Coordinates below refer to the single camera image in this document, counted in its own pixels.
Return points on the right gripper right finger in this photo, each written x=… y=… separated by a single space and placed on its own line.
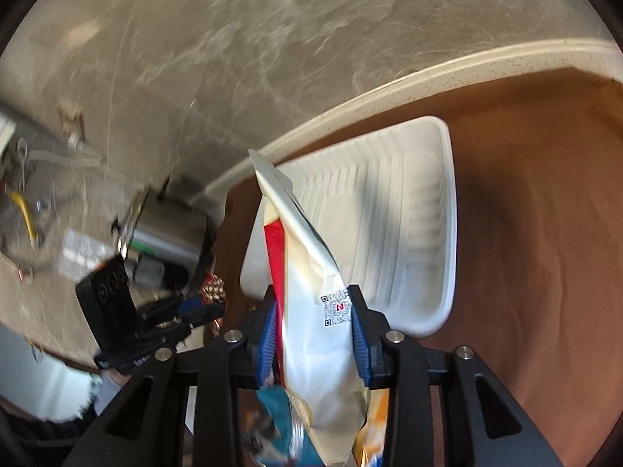
x=374 y=343

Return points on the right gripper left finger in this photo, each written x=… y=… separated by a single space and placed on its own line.
x=253 y=345

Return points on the white and red snack bag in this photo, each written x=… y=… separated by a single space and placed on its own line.
x=314 y=322

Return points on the orange long snack packet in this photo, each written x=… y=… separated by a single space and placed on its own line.
x=369 y=443

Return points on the red patterned nut packet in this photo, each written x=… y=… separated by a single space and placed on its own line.
x=213 y=292

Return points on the light blue snack packet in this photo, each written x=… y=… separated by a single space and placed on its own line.
x=272 y=433

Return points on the stainless steel rice cooker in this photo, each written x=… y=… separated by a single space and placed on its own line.
x=165 y=242

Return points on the white ribbed plastic tray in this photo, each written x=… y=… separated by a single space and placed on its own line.
x=385 y=204

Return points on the brown cloth mat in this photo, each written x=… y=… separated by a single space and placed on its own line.
x=538 y=294

